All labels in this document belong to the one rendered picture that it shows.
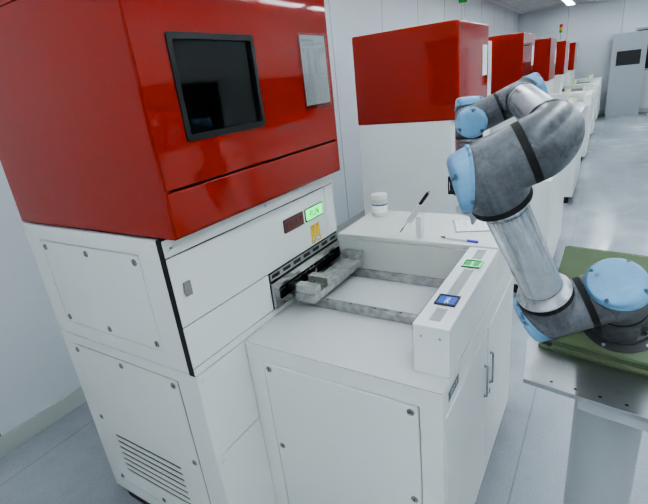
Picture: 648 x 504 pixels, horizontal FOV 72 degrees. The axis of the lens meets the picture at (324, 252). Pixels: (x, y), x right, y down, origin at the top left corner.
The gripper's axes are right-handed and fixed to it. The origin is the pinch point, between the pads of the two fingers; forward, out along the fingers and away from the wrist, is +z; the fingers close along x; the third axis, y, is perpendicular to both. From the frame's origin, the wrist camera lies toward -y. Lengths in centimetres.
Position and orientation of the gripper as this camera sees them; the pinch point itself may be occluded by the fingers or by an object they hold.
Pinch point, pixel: (475, 220)
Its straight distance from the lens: 140.6
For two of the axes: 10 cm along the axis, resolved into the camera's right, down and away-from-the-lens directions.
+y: -8.5, -1.0, 5.2
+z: 1.1, 9.3, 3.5
